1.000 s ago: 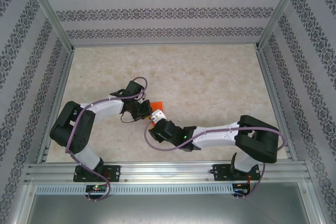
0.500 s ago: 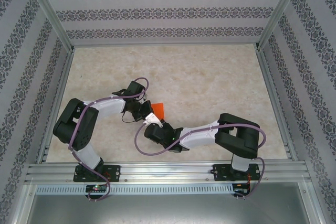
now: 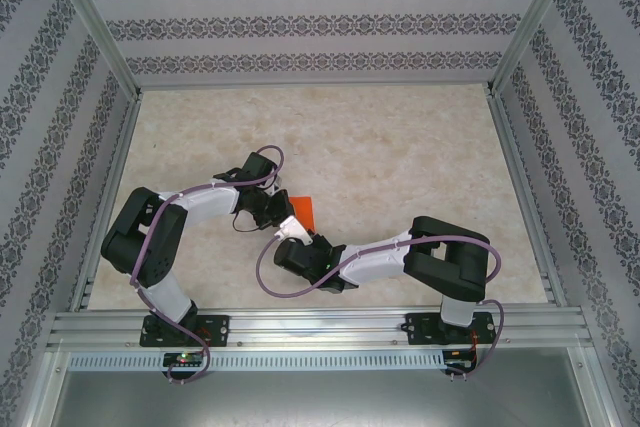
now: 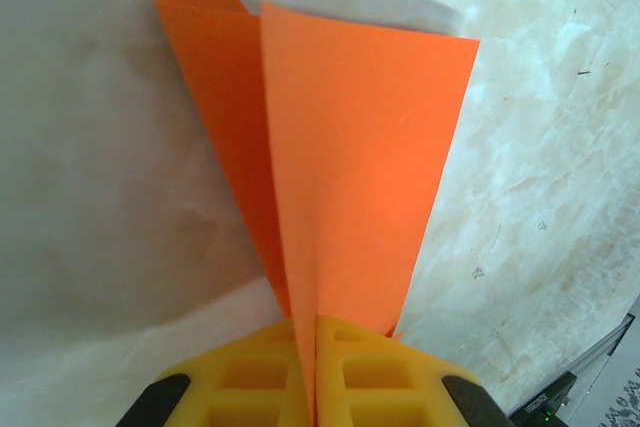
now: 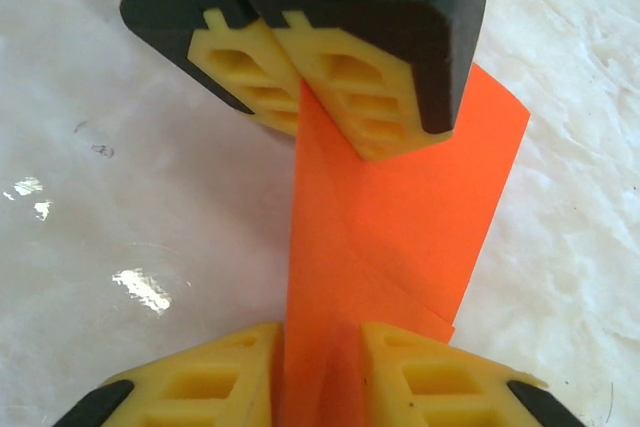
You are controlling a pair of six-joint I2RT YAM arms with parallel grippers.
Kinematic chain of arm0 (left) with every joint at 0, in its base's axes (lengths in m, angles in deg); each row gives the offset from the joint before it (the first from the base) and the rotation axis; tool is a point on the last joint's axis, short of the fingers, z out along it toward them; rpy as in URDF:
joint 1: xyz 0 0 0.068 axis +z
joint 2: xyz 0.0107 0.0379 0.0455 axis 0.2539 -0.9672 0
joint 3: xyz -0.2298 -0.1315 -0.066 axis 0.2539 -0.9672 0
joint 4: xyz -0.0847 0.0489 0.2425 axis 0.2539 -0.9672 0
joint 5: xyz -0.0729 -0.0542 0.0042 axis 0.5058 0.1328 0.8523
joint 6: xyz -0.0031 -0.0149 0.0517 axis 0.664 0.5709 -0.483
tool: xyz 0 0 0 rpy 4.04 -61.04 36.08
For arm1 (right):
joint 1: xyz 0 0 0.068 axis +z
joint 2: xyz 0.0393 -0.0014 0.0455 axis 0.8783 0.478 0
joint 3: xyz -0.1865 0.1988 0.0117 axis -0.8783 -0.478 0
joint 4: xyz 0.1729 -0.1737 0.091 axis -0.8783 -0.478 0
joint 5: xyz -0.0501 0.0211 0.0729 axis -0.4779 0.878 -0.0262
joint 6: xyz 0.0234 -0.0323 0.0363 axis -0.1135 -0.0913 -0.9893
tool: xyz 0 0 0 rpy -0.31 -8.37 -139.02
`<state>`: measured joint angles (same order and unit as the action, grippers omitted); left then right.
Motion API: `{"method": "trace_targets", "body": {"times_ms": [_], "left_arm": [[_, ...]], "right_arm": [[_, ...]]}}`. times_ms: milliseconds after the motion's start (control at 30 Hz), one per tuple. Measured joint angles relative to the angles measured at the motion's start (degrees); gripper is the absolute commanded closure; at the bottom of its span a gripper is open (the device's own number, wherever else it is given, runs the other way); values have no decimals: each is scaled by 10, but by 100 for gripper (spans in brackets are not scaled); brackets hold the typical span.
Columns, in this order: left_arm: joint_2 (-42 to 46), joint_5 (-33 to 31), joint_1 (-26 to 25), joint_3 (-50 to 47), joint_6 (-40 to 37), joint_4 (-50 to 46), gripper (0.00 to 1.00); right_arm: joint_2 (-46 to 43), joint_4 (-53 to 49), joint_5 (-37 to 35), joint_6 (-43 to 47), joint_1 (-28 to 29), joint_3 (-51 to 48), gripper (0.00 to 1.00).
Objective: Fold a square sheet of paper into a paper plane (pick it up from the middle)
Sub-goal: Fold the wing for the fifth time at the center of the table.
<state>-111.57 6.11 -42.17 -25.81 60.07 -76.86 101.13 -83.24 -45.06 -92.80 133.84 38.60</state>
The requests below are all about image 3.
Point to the right aluminium frame post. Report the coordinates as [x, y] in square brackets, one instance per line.
[535, 17]

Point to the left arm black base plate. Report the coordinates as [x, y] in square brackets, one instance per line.
[217, 329]

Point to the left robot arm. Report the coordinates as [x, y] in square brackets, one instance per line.
[210, 204]

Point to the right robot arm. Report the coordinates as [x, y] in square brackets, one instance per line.
[375, 264]

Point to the aluminium frame post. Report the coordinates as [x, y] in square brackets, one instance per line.
[92, 22]
[535, 17]

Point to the right controller board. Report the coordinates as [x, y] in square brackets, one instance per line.
[457, 361]

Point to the left aluminium frame post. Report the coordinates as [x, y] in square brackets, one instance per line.
[92, 22]

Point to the left aluminium side rail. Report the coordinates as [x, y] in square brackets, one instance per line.
[107, 197]

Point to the right aluminium side rail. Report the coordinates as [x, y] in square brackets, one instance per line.
[525, 197]

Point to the aluminium side rail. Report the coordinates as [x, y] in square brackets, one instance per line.
[107, 197]
[525, 197]

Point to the aluminium mounting rail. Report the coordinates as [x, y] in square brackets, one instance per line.
[320, 324]

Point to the controller board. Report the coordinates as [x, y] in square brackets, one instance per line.
[457, 361]
[182, 358]

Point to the grey metal shelf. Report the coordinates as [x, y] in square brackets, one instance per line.
[320, 402]

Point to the orange paper sheet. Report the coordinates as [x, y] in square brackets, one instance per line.
[304, 207]

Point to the left controller board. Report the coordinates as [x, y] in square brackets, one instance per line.
[182, 358]

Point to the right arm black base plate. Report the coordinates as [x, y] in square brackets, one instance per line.
[422, 329]

